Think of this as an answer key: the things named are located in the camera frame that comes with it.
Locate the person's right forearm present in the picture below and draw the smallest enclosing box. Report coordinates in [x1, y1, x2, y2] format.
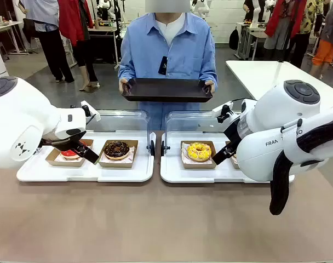
[117, 59, 136, 82]

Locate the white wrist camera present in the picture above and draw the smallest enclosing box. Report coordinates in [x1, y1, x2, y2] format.
[211, 100, 235, 123]
[81, 100, 101, 123]

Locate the black sleeved cable bundle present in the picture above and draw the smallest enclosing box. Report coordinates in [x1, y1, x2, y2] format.
[269, 117, 333, 216]

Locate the person in yellow patterned shirt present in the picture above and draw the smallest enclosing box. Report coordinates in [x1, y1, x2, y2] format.
[289, 0, 325, 69]

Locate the printed paper liner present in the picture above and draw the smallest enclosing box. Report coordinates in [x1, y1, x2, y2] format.
[100, 146, 136, 164]

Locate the white side table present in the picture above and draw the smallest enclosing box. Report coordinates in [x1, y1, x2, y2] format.
[225, 60, 333, 110]

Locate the yellow sprinkled donut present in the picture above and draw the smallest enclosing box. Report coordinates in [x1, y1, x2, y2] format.
[186, 142, 213, 163]

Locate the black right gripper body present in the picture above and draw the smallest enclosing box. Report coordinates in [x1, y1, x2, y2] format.
[223, 115, 245, 148]

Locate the mannequin in light blue shirt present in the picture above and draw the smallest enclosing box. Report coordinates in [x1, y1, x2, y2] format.
[19, 0, 76, 83]

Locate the white-framed background workbench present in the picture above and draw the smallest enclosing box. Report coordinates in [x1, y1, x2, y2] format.
[234, 21, 269, 61]

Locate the cardboard tray of sprinkled dark donut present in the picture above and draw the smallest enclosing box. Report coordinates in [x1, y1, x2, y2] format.
[225, 140, 242, 170]

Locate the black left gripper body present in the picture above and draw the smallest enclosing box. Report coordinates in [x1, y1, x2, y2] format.
[39, 128, 87, 151]

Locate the cardboard tray of red donut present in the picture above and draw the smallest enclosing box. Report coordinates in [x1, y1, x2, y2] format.
[45, 138, 94, 168]

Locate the mannequin in red jacket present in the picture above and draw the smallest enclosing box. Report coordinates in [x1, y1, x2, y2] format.
[58, 0, 100, 92]

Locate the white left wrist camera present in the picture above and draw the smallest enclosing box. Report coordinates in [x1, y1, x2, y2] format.
[81, 100, 101, 123]

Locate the black clip-on badge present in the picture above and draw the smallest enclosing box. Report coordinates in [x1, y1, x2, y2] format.
[158, 55, 169, 76]

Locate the white background desk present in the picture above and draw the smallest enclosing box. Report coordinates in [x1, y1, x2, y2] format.
[0, 20, 30, 56]

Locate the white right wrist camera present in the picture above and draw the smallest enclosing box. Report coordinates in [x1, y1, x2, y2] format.
[211, 100, 235, 123]

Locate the black backpack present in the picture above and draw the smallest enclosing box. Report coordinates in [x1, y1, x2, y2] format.
[228, 26, 240, 51]

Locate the chocolate glazed donut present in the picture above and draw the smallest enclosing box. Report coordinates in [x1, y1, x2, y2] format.
[104, 140, 131, 161]

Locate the white display tray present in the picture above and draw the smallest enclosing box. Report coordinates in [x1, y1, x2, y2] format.
[160, 130, 295, 184]
[16, 130, 156, 183]

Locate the dark brown serving tray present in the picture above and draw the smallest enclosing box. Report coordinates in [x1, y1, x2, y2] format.
[120, 77, 214, 104]

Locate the person in red top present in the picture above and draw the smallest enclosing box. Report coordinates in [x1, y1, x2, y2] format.
[263, 0, 307, 59]

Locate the person's left hand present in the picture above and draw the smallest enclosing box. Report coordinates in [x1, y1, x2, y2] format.
[202, 79, 216, 95]

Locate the person in orange shorts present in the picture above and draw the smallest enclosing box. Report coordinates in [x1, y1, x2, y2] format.
[310, 0, 333, 74]

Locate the clear hinged display cover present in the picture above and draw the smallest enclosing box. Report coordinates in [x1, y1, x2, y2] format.
[84, 109, 157, 158]
[160, 110, 245, 157]

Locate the red glazed donut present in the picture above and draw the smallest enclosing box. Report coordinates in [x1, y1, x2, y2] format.
[59, 140, 88, 161]

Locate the black-panelled background desk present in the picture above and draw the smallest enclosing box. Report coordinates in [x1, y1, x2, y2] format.
[87, 19, 123, 66]

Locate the cardboard tray of yellow donut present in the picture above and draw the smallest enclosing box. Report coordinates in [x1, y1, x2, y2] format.
[180, 140, 218, 170]

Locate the person in blue shirt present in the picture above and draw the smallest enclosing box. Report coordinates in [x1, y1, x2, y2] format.
[117, 0, 219, 131]

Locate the cardboard tray of chocolate donut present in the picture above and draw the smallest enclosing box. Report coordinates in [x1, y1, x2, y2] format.
[96, 139, 139, 169]

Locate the person's right hand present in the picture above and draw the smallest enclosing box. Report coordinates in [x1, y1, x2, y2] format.
[118, 78, 134, 94]

